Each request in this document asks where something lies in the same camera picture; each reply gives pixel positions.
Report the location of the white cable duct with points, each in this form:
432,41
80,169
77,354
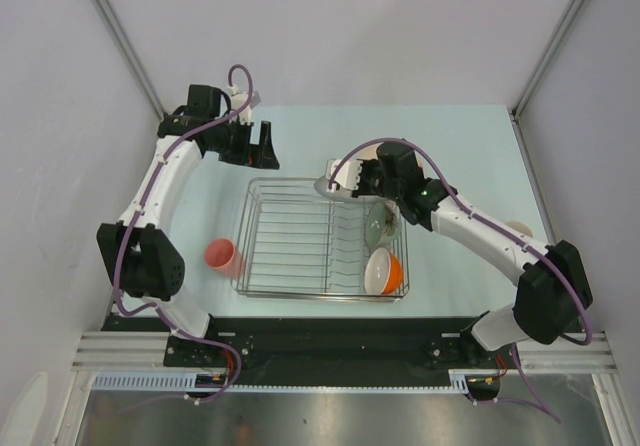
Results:
434,382

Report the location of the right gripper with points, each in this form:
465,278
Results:
361,189

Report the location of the green ceramic bowl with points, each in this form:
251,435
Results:
383,225

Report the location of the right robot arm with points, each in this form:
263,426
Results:
552,291

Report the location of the pink plastic cup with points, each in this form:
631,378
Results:
222,256

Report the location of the orange mug with handle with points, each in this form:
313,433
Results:
520,227

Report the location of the cream and pink plate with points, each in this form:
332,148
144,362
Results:
368,153

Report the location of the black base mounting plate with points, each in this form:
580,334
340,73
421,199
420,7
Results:
337,347

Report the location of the aluminium frame rail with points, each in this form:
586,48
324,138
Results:
145,351

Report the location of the white deep plate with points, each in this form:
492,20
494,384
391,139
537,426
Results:
340,195

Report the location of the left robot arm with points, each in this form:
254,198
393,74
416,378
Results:
139,257

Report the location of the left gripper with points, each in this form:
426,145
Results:
260,155

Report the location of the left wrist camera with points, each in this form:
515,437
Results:
242,105

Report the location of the metal wire dish rack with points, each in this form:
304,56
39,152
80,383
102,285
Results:
298,245

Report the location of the orange and white bowl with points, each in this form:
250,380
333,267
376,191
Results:
383,273

